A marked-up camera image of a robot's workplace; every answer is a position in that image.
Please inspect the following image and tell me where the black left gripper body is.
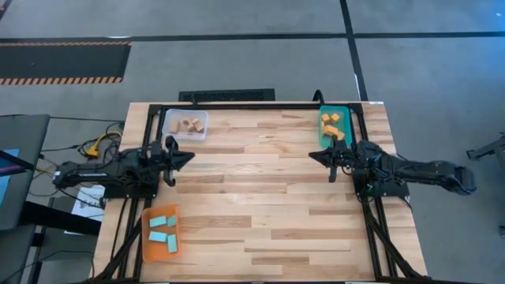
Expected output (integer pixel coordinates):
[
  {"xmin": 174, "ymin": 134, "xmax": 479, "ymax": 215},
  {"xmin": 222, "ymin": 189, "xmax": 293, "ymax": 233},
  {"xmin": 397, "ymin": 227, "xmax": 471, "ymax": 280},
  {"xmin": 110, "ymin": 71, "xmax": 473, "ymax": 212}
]
[{"xmin": 151, "ymin": 144, "xmax": 172, "ymax": 177}]

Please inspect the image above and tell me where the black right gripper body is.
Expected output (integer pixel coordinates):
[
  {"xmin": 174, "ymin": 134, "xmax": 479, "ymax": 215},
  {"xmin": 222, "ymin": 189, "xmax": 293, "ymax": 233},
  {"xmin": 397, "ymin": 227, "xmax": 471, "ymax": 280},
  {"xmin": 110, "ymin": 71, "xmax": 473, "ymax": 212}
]
[{"xmin": 338, "ymin": 146, "xmax": 360, "ymax": 175}]

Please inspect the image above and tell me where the clear plastic bin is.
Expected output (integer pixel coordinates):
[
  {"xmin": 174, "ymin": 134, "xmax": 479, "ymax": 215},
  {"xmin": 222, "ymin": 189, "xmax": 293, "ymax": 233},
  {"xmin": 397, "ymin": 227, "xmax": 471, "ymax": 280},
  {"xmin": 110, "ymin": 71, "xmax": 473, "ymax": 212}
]
[{"xmin": 162, "ymin": 108, "xmax": 209, "ymax": 142}]

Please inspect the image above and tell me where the teal plastic bin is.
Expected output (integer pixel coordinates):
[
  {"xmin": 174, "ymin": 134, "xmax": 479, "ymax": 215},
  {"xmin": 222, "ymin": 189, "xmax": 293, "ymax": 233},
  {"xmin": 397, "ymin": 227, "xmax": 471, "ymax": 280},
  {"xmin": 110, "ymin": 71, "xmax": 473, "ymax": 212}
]
[{"xmin": 318, "ymin": 104, "xmax": 354, "ymax": 149}]

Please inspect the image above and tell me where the black floor vent grille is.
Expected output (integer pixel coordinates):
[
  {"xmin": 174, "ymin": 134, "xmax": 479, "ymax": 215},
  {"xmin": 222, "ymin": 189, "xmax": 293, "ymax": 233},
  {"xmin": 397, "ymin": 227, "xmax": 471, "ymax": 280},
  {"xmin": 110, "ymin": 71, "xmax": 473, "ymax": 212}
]
[{"xmin": 178, "ymin": 88, "xmax": 276, "ymax": 103}]

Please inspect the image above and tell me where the orange plastic bin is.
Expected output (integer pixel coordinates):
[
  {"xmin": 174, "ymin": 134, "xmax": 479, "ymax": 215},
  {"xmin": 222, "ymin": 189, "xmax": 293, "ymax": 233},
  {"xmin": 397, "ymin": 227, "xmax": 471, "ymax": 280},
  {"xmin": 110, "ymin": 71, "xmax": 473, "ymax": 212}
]
[{"xmin": 140, "ymin": 204, "xmax": 183, "ymax": 263}]

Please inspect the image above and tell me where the white printed paper sign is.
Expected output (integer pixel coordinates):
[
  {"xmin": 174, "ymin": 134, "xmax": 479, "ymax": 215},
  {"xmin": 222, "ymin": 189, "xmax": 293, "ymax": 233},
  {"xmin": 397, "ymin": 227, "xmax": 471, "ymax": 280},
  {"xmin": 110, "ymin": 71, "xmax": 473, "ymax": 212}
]
[{"xmin": 73, "ymin": 185, "xmax": 106, "ymax": 222}]

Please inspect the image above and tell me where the black furniture beam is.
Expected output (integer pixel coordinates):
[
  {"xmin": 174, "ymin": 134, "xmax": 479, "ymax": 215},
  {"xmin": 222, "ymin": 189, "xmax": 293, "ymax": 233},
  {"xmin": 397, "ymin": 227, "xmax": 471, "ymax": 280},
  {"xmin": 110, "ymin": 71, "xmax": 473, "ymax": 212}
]
[{"xmin": 19, "ymin": 200, "xmax": 102, "ymax": 237}]

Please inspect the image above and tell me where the gray box furniture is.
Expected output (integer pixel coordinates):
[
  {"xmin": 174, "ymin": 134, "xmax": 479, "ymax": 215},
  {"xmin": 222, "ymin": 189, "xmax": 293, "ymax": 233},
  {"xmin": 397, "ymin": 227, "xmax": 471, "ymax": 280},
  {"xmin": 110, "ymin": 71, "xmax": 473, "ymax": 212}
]
[{"xmin": 0, "ymin": 114, "xmax": 51, "ymax": 232}]

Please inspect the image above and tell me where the black stand leg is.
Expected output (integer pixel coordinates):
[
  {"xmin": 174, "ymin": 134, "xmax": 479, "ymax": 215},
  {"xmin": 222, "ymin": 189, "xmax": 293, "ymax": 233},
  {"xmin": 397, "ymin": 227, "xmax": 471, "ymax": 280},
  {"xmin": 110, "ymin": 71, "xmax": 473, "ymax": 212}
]
[{"xmin": 466, "ymin": 133, "xmax": 505, "ymax": 161}]

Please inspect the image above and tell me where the black hazard-striped floor mat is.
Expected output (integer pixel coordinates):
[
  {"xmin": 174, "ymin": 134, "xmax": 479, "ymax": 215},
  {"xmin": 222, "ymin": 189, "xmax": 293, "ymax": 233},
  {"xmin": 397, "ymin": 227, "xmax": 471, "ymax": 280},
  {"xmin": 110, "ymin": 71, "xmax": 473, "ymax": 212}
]
[{"xmin": 0, "ymin": 41, "xmax": 132, "ymax": 86}]

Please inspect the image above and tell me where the blue flat panel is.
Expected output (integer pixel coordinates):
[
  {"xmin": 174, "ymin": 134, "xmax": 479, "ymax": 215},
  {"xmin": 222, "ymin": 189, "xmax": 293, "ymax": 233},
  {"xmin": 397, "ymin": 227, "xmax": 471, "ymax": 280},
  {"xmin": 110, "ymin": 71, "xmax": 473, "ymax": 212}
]
[{"xmin": 0, "ymin": 148, "xmax": 20, "ymax": 207}]

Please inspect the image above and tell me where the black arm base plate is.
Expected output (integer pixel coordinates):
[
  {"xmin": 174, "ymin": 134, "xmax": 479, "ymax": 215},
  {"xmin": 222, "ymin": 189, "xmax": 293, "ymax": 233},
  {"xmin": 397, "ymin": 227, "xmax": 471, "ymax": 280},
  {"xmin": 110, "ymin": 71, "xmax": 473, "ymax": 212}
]
[
  {"xmin": 103, "ymin": 167, "xmax": 161, "ymax": 200},
  {"xmin": 352, "ymin": 166, "xmax": 410, "ymax": 198}
]

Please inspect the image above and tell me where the yellow cable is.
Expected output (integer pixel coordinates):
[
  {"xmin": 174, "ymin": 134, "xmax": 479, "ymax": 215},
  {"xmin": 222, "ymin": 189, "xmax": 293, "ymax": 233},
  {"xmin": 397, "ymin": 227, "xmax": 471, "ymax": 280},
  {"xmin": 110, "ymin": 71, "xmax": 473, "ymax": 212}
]
[{"xmin": 87, "ymin": 132, "xmax": 123, "ymax": 158}]

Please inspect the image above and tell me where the black metal table frame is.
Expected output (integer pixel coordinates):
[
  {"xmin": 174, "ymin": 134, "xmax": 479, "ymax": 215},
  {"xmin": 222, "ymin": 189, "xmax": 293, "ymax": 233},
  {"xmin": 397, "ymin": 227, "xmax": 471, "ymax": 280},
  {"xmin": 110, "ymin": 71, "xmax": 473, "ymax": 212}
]
[{"xmin": 94, "ymin": 103, "xmax": 425, "ymax": 283}]

